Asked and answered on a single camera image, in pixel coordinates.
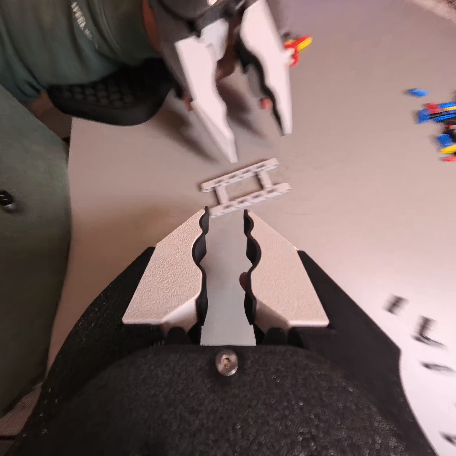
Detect pile of blue lego pieces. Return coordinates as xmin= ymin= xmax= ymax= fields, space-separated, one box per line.
xmin=416 ymin=101 xmax=456 ymax=162

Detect pile of red lego pieces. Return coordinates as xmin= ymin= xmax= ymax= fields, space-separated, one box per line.
xmin=282 ymin=33 xmax=313 ymax=67

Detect grey lego frame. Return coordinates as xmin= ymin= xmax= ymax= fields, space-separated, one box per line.
xmin=199 ymin=158 xmax=292 ymax=218

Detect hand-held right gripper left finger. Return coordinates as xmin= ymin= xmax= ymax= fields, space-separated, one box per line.
xmin=122 ymin=206 xmax=211 ymax=338

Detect person's torso in green hoodie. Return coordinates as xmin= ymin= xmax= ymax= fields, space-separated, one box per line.
xmin=0 ymin=85 xmax=72 ymax=414

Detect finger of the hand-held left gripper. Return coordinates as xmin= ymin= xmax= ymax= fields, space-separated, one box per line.
xmin=175 ymin=18 xmax=239 ymax=164
xmin=238 ymin=0 xmax=294 ymax=137

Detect person's left hand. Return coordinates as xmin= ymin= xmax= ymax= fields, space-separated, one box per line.
xmin=215 ymin=44 xmax=246 ymax=82

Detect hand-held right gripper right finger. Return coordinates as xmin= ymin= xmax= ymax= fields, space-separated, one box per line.
xmin=243 ymin=209 xmax=330 ymax=335

